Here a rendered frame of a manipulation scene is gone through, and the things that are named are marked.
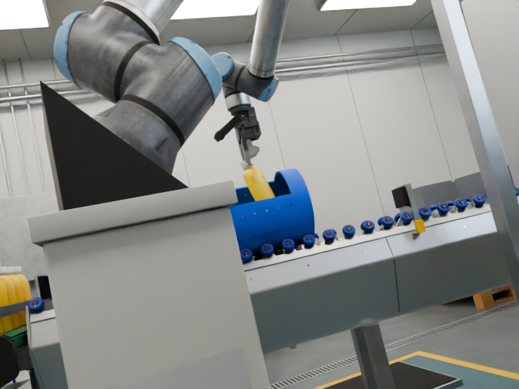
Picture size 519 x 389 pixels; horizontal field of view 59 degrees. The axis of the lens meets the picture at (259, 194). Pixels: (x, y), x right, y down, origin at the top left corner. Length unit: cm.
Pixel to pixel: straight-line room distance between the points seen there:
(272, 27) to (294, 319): 94
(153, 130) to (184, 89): 11
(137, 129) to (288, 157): 473
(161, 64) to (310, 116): 492
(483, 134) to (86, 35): 121
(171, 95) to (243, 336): 46
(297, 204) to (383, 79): 502
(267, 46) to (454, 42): 63
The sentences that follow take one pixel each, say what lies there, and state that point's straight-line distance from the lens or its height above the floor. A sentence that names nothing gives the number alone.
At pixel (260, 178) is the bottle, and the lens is 163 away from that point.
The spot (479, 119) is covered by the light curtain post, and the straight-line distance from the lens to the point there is 166.
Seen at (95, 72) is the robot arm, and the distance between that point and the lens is 101.
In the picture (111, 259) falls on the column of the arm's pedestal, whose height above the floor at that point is 101.
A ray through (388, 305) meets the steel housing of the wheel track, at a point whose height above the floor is 68.
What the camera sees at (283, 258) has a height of 92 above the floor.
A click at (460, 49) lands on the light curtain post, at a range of 172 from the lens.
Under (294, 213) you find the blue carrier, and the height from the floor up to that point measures 106.
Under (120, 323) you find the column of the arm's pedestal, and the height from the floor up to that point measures 92.
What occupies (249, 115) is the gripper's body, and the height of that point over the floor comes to 145.
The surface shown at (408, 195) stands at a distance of 183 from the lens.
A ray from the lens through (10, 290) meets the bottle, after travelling 172.
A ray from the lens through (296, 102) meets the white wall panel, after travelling 580.
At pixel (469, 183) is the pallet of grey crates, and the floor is 111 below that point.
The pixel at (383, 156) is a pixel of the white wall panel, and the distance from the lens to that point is 613.
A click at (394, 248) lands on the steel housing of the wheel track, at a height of 87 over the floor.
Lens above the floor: 98
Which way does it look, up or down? 6 degrees up
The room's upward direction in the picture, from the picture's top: 13 degrees counter-clockwise
